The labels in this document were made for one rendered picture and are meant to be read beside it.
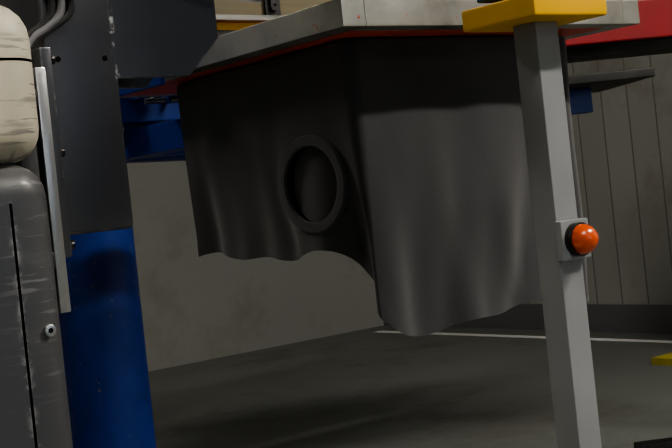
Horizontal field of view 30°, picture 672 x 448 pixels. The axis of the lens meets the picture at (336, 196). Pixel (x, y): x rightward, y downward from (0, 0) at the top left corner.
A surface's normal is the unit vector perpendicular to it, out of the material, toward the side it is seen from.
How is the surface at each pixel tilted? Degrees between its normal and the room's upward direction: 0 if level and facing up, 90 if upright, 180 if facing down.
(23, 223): 90
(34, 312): 90
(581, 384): 90
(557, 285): 90
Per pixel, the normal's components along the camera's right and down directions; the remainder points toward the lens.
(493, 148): 0.59, -0.04
